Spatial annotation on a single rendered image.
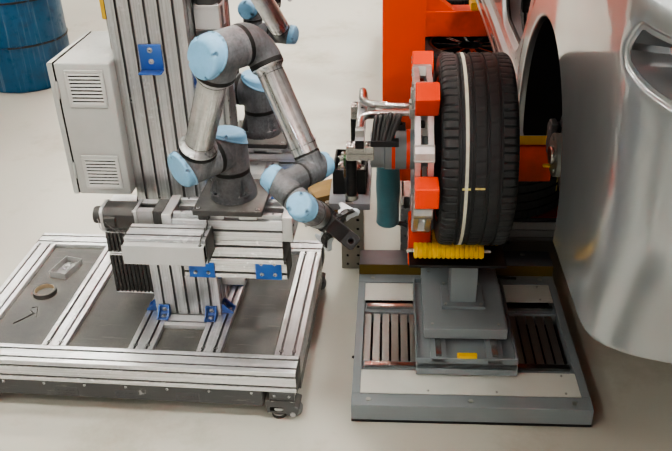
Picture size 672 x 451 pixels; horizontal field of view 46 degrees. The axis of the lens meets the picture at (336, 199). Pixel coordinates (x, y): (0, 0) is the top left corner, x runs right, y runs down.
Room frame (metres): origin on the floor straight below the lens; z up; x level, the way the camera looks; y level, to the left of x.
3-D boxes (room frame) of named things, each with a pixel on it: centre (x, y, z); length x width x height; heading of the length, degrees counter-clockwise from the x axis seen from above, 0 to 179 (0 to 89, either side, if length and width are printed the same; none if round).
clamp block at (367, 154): (2.31, -0.08, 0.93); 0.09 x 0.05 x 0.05; 86
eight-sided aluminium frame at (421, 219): (2.47, -0.30, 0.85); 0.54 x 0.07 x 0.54; 176
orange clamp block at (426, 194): (2.15, -0.28, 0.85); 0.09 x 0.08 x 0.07; 176
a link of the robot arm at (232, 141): (2.24, 0.33, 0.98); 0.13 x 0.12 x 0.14; 137
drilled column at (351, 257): (3.05, -0.07, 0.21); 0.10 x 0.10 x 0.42; 86
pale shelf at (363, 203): (3.02, -0.07, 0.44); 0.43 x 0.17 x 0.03; 176
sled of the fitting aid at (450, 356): (2.41, -0.47, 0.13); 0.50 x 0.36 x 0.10; 176
